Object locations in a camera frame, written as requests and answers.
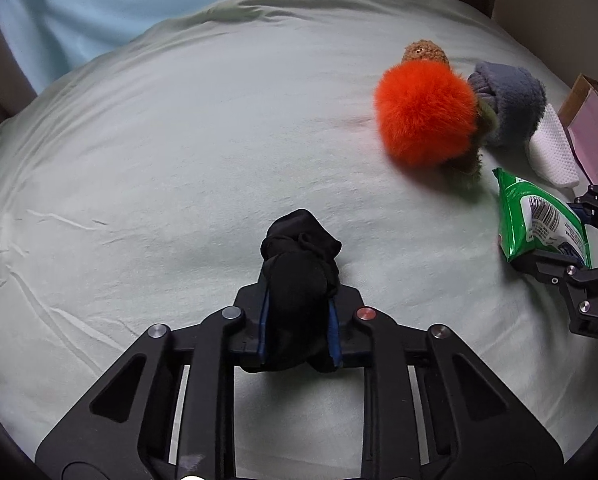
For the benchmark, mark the pale green bed sheet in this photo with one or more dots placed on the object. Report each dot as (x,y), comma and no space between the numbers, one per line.
(189,160)

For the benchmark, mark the black sock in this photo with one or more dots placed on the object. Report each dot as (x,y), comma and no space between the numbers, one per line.
(299,280)

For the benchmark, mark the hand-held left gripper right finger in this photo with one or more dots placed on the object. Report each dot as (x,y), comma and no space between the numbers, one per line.
(335,332)

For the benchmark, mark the grey fuzzy sock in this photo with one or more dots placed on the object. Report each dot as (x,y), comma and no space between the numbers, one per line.
(511,105)

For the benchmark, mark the cardboard box with pink lining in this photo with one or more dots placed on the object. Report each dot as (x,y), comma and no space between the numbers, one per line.
(591,130)

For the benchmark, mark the white mesh cloth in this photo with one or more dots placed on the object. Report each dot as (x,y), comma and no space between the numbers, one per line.
(554,155)

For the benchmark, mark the brown plush toy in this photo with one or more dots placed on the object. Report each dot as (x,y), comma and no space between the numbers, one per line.
(423,52)

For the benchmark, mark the green wet wipes packet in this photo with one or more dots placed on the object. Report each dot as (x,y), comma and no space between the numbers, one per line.
(524,210)

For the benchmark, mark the light blue curtain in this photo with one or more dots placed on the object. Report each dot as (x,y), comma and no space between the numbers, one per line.
(129,5)

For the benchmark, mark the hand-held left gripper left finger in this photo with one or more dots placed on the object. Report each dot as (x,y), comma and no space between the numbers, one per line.
(265,327)

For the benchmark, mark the orange fluffy pom-pom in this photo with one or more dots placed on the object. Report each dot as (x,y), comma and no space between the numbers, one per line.
(421,112)

